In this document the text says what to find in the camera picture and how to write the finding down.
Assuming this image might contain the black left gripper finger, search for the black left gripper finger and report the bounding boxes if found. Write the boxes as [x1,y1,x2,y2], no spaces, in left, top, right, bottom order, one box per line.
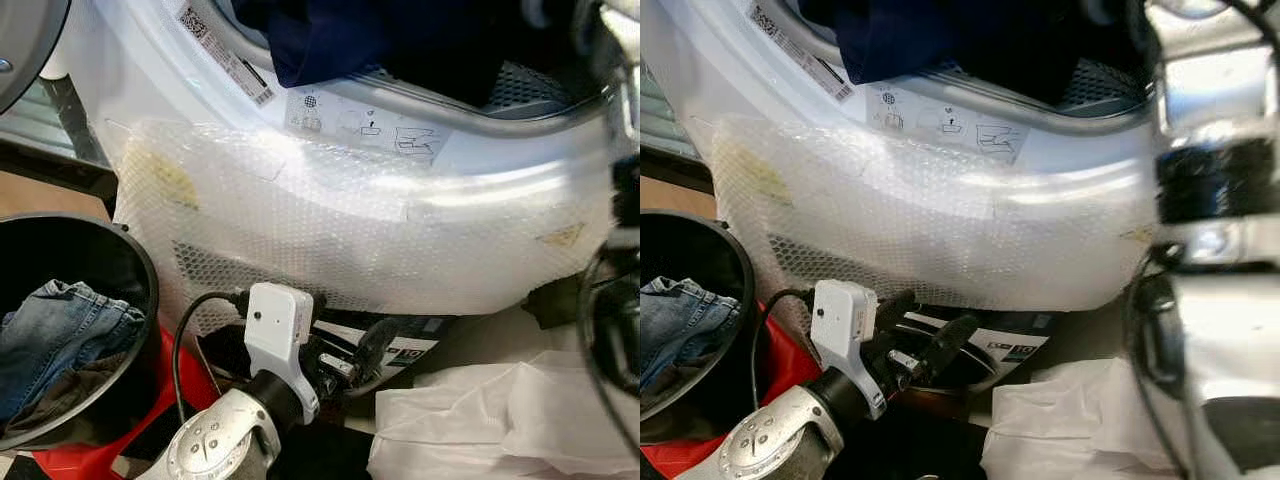
[911,313,980,384]
[351,317,402,387]
[877,289,918,332]

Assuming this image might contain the clear bubble wrap sheet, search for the clear bubble wrap sheet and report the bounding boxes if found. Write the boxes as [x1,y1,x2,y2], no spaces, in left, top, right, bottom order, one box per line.
[100,117,617,317]
[705,114,1167,313]

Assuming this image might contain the dark grey garment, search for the dark grey garment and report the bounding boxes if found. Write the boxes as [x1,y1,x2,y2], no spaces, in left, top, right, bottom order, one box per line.
[8,350,133,438]
[640,355,736,426]

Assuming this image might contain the black clothes pile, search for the black clothes pile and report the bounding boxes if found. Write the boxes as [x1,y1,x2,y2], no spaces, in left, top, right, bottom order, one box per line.
[950,0,1153,107]
[385,0,603,107]

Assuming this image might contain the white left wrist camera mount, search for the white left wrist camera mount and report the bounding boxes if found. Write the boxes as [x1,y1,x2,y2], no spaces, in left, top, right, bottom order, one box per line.
[243,282,324,427]
[809,279,882,422]

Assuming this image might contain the red plastic crate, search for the red plastic crate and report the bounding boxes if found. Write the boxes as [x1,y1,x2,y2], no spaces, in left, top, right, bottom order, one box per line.
[640,300,827,480]
[30,323,217,480]

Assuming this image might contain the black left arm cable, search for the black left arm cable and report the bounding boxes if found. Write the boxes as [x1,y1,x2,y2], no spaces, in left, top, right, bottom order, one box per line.
[749,287,817,383]
[171,289,252,423]

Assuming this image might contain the long barcode sticker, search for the long barcode sticker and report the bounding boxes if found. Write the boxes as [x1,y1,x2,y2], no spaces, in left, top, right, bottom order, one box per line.
[747,2,852,102]
[177,4,277,107]

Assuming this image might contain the white plastic bag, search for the white plastic bag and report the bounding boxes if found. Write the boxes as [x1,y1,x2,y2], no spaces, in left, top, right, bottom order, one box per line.
[367,350,641,480]
[979,357,1183,480]

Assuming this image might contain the white front-load dryer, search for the white front-load dryer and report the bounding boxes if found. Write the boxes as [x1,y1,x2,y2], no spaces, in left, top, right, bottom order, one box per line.
[45,0,641,317]
[640,0,1173,313]

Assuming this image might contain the round black laundry basket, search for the round black laundry basket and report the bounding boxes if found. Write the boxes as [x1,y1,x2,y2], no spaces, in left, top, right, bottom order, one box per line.
[0,212,162,452]
[640,210,759,447]

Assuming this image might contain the pictogram instruction sticker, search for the pictogram instruction sticker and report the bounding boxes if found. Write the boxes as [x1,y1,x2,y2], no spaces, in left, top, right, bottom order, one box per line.
[867,84,1032,167]
[284,87,452,167]

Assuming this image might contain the white washer with dark door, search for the white washer with dark door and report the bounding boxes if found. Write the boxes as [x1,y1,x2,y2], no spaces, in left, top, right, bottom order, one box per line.
[200,308,453,403]
[888,304,1057,397]

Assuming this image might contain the blue denim jeans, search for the blue denim jeans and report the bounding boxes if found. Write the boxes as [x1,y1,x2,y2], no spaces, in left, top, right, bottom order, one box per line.
[0,279,147,421]
[640,276,742,403]

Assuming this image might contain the round grey dryer door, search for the round grey dryer door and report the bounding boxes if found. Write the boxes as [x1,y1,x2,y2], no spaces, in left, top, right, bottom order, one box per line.
[0,0,72,117]

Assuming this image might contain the white perforated lint filter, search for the white perforated lint filter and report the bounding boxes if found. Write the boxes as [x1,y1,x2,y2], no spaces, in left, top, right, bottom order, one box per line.
[350,60,603,113]
[925,58,1151,111]

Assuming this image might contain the dark glass shelf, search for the dark glass shelf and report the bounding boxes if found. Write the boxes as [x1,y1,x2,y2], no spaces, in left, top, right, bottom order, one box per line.
[640,70,717,197]
[0,75,120,207]

